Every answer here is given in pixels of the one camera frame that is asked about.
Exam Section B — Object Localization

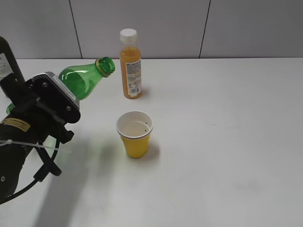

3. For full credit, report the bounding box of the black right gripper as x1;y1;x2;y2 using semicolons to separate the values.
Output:
0;79;80;144

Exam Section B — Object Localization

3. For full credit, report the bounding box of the green plastic sprite bottle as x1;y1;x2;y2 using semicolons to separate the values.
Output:
7;57;116;114

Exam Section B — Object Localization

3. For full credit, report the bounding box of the yellow paper cup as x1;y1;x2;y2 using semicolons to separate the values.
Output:
116;111;153;158

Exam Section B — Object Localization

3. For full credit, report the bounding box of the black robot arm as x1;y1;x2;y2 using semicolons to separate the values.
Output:
0;72;80;204

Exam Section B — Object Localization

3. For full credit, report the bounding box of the white zip tie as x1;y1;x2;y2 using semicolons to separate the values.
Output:
0;140;59;151

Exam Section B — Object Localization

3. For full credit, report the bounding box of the dark glass wine bottle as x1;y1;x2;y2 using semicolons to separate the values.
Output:
0;36;25;96

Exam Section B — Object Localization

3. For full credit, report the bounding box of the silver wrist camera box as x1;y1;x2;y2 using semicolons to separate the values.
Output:
31;71;80;109

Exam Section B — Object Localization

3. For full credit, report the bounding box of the black camera cable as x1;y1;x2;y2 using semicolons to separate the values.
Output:
0;134;62;205

